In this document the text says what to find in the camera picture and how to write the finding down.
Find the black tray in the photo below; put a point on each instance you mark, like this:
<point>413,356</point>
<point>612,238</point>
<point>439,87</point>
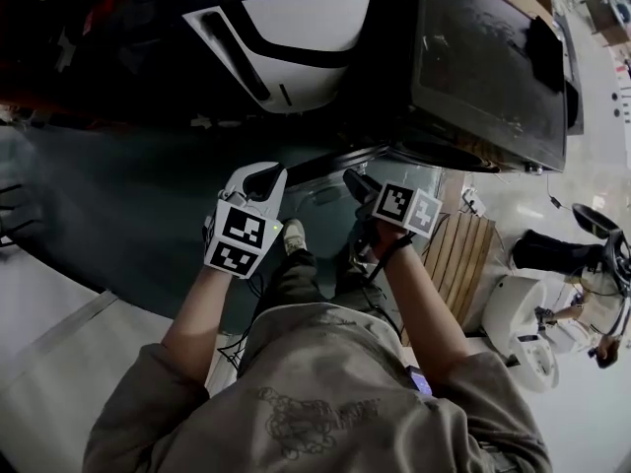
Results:
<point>574,106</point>

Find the person's right forearm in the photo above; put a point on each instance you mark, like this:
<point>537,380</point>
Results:
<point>424,313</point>

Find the black cloth pouch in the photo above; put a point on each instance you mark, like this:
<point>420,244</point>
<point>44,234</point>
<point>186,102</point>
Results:
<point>546,52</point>

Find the dark blue phone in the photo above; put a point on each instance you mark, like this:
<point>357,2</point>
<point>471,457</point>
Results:
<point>420,380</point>

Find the black washing machine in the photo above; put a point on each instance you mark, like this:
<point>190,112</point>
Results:
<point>493,67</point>

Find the person's left forearm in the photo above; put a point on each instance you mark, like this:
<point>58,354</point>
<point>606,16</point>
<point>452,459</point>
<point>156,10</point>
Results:
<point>207,323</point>

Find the person's dark trousers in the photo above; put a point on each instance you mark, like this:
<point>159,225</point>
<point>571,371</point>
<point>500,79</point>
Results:
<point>296,284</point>

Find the black office chair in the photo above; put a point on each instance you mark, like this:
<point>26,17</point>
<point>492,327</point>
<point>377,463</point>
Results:
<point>604,229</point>

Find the person's left shoe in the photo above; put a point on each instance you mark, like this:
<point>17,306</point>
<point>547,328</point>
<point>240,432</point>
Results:
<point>294,237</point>

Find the black chair base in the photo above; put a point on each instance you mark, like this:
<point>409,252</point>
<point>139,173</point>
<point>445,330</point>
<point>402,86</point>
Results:
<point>17,220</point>

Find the white toilet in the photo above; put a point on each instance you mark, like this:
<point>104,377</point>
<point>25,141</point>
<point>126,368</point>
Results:
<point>517,323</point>

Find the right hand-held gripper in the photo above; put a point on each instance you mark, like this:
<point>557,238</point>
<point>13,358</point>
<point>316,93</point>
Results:
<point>404,210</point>

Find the person's grey shirt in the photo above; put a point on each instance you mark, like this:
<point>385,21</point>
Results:
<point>320,402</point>

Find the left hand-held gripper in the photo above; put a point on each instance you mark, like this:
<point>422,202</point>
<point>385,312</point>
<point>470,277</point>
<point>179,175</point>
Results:
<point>241,237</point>

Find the dark green floor mat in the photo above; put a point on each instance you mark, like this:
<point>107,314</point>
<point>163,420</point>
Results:
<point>148,190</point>

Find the white flat board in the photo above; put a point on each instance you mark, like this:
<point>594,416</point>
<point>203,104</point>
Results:
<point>567,42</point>

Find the white and black machine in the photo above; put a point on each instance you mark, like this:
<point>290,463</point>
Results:
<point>296,27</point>

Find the wooden slat board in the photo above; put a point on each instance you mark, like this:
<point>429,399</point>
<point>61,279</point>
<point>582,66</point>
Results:
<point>458,269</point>

